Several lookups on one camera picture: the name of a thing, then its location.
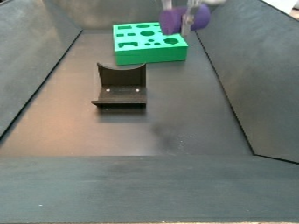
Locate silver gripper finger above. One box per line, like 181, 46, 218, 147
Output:
182, 0, 202, 36
162, 0, 174, 10

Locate purple cylinder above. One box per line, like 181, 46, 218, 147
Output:
159, 4, 211, 35

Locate green foam shape-sorter board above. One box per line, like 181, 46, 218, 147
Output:
113, 22, 189, 66

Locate black curved cradle stand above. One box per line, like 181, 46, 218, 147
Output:
91, 64, 147, 107

